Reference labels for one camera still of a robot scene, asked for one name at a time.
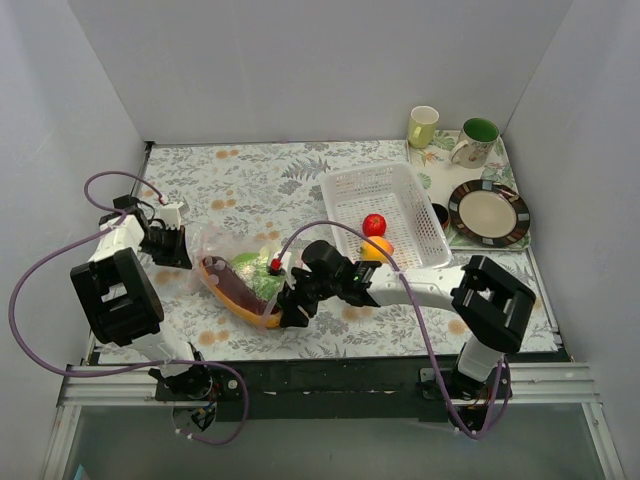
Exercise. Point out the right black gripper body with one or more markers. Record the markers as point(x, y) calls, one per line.
point(298, 301)

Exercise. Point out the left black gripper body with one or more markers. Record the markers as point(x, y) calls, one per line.
point(176, 247)

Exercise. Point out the orange fake fruit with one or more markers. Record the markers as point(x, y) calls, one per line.
point(376, 248)

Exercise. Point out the red fake strawberry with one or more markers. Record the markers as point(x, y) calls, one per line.
point(374, 225)

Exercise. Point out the clear zip top bag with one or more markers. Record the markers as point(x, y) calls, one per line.
point(207, 239)

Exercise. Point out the white plastic basket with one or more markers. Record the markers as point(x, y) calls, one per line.
point(394, 191)

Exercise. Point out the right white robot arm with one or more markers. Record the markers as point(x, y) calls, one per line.
point(493, 304)

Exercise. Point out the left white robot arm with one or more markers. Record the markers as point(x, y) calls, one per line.
point(120, 302)

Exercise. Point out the green fake lettuce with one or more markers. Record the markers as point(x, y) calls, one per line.
point(252, 269)

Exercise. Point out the floral table mat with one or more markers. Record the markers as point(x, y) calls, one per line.
point(268, 191)

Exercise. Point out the small brown cup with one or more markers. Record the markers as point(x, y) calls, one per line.
point(442, 214)

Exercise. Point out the floral serving tray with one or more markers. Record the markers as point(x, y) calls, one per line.
point(439, 176)

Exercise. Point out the striped rim ceramic plate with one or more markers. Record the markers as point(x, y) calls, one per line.
point(489, 213)

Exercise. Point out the yellow green mug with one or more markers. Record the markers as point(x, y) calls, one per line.
point(422, 126)

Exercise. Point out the green interior floral mug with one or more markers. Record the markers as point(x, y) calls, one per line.
point(477, 138)

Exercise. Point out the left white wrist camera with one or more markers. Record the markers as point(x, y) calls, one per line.
point(171, 215)

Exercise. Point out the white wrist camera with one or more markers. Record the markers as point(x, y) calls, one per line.
point(281, 264)
point(171, 215)

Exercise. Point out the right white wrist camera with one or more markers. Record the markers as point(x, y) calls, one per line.
point(281, 264)

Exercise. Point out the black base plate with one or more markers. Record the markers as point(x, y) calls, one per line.
point(352, 388)

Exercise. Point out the aluminium frame rail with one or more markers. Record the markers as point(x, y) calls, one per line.
point(531, 383)

